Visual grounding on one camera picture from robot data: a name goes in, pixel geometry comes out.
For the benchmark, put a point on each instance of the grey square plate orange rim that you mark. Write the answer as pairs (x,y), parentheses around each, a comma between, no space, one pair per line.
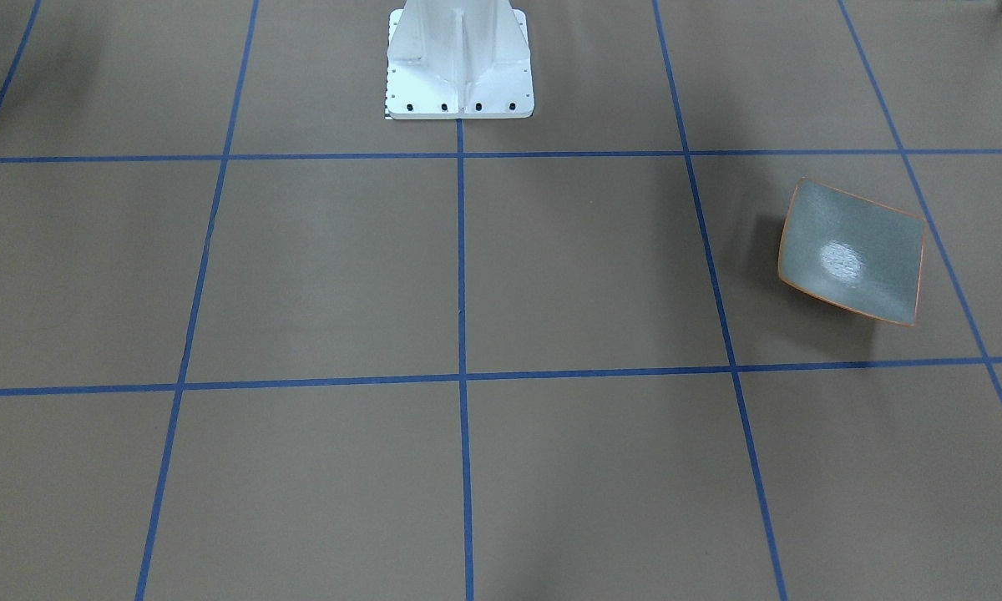
(853,253)

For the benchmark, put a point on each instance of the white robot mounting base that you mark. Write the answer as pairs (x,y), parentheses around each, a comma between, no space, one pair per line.
(458,60)

